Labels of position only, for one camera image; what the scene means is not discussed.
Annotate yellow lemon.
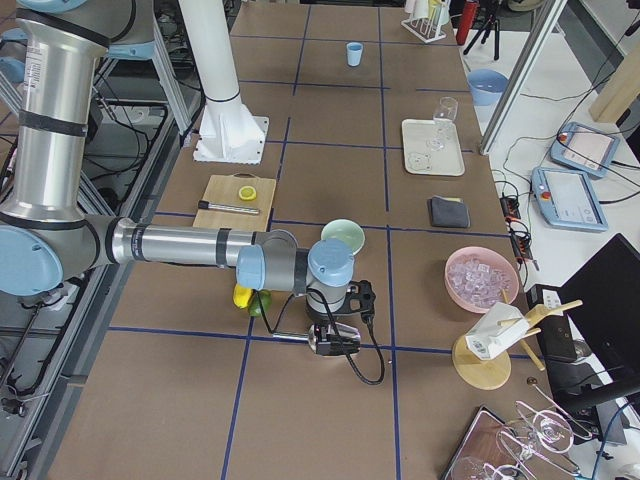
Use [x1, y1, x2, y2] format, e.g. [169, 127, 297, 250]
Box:
[232, 284, 253, 309]

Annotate black power strip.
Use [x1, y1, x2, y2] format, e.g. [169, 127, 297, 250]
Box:
[500, 195, 521, 219]

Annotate metal ice scoop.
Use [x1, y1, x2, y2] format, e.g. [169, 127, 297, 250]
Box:
[273, 323, 361, 357]

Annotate lemon slice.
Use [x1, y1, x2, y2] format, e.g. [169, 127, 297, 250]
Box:
[238, 185, 258, 202]

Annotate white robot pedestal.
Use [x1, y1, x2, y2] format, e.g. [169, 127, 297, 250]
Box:
[179, 0, 269, 165]

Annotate metal muddler rod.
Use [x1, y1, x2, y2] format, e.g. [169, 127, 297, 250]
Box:
[198, 200, 261, 216]

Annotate red bottle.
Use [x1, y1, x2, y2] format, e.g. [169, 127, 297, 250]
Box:
[456, 0, 478, 46]

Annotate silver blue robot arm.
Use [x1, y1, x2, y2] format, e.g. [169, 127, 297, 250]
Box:
[1, 1, 363, 356]

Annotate white cup rack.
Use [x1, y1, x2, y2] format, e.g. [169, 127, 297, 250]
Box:
[401, 0, 450, 44]

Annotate blue bucket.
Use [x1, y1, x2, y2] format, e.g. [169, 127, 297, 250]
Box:
[467, 69, 509, 106]

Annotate light blue cup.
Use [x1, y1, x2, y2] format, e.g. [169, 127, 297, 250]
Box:
[346, 42, 364, 67]

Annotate grey folded cloth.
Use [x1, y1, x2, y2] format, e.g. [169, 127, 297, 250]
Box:
[427, 196, 470, 228]

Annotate green lime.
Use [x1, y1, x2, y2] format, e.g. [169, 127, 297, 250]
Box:
[248, 290, 272, 317]

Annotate pink bowl of ice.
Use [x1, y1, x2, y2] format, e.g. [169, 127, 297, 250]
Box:
[444, 246, 520, 313]

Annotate wooden stand with round base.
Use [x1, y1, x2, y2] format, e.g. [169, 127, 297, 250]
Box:
[452, 300, 583, 390]

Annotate blue teach pendant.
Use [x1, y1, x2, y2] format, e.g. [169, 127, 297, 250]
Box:
[550, 122, 620, 178]
[531, 167, 608, 232]

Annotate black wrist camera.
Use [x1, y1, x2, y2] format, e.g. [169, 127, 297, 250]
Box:
[345, 280, 376, 315]

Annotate wooden cutting board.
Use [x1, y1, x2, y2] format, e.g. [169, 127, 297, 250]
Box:
[193, 174, 276, 231]

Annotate hanging wine glasses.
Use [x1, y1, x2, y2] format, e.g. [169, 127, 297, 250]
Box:
[441, 378, 594, 479]

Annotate cream bear tray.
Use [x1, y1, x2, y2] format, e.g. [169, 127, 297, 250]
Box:
[401, 119, 465, 177]

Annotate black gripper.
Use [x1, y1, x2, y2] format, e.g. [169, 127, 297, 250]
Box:
[315, 323, 353, 356]

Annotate white carton on stand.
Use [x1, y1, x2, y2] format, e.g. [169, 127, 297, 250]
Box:
[465, 302, 529, 361]

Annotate green bowl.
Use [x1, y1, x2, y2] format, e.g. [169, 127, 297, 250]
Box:
[321, 219, 366, 255]

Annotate clear wine glass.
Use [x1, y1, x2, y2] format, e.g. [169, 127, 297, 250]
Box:
[427, 96, 458, 151]

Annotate black tripod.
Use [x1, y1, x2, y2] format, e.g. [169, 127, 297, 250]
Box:
[462, 0, 502, 61]

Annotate black camera cable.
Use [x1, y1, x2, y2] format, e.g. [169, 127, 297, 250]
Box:
[264, 289, 386, 386]

